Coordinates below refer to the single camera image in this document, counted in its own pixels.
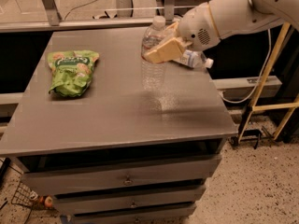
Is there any lying white-label bottle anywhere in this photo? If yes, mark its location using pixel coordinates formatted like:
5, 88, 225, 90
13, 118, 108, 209
175, 49, 214, 68

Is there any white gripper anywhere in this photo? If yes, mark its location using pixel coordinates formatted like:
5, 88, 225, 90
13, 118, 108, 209
143, 3, 221, 63

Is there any green rice chip bag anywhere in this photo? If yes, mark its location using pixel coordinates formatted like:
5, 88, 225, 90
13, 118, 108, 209
47, 50, 100, 97

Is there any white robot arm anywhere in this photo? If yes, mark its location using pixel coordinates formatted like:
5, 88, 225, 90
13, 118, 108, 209
143, 0, 299, 63

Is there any grey drawer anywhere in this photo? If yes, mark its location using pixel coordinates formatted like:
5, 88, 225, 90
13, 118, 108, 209
21, 155, 221, 195
72, 203, 196, 224
54, 185, 206, 215

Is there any grey drawer cabinet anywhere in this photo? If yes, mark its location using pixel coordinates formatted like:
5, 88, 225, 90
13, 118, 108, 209
0, 24, 238, 224

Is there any clear water bottle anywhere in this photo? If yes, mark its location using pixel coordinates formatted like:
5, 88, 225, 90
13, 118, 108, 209
141, 16, 166, 91

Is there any top grey drawer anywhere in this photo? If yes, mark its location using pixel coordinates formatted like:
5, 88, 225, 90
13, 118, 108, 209
21, 155, 221, 195

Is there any wire basket on floor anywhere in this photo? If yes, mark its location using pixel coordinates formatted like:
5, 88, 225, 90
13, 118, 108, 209
11, 181, 53, 224

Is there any black cable on floor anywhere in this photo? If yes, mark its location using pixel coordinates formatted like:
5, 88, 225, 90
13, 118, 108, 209
63, 0, 116, 21

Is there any yellow metal stand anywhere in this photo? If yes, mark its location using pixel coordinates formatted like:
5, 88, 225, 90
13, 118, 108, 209
237, 21, 299, 146

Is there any middle grey drawer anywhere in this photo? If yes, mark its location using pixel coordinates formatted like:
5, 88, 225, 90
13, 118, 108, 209
54, 185, 206, 215

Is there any white cable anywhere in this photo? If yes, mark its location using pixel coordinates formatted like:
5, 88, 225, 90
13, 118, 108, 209
220, 28, 273, 105

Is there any bottom grey drawer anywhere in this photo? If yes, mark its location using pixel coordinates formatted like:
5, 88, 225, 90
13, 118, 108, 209
72, 203, 196, 224

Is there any grey metal railing frame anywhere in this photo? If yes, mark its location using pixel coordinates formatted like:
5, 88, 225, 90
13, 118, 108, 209
0, 0, 200, 34

